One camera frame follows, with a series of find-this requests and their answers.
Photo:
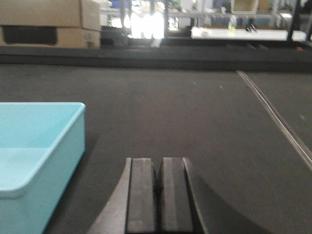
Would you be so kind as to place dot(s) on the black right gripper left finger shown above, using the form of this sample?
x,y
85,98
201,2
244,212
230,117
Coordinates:
x,y
131,208

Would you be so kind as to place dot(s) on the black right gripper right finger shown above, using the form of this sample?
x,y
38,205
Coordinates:
x,y
188,205

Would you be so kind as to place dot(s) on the light blue plastic bin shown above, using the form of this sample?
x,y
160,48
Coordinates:
x,y
41,144

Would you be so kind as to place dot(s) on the black conveyor belt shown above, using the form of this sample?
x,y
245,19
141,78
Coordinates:
x,y
248,134

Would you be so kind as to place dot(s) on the white table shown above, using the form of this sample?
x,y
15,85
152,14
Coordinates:
x,y
238,34

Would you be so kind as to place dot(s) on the plastic bottle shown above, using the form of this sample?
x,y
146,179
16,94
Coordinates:
x,y
232,23

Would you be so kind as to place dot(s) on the upper cardboard box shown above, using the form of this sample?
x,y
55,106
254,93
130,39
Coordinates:
x,y
59,13

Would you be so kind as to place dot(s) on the cardboard box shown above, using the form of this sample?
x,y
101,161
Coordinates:
x,y
49,36
59,13

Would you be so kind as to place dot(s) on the lower cardboard box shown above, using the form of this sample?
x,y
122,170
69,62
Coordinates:
x,y
49,36

